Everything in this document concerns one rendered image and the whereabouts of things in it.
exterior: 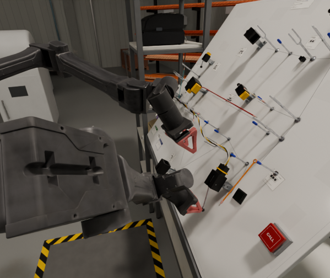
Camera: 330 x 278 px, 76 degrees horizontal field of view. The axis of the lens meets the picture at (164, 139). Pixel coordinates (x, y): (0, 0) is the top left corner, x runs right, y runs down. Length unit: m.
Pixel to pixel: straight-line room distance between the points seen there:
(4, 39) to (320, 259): 3.97
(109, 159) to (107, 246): 1.79
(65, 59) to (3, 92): 3.11
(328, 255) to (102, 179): 1.01
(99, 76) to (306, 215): 0.65
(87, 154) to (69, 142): 0.02
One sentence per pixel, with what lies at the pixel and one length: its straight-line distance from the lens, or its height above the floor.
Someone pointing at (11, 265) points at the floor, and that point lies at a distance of 2.21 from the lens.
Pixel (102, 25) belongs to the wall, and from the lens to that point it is 9.70.
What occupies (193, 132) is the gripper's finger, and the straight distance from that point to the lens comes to 0.58.
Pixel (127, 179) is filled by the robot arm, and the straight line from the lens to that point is 0.28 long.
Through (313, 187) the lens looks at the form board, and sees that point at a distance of 0.67.
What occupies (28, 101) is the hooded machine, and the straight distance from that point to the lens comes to 3.84.
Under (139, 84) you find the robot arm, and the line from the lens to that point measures 0.57.
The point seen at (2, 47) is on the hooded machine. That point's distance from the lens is 3.91.
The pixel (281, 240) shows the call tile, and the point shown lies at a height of 1.13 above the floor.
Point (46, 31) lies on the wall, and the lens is 9.70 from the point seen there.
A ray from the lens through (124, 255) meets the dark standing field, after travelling 1.93.
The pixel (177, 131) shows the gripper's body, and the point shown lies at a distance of 0.56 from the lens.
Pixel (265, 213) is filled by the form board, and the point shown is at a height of 1.11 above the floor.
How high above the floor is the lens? 1.59
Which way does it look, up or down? 29 degrees down
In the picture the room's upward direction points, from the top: 1 degrees counter-clockwise
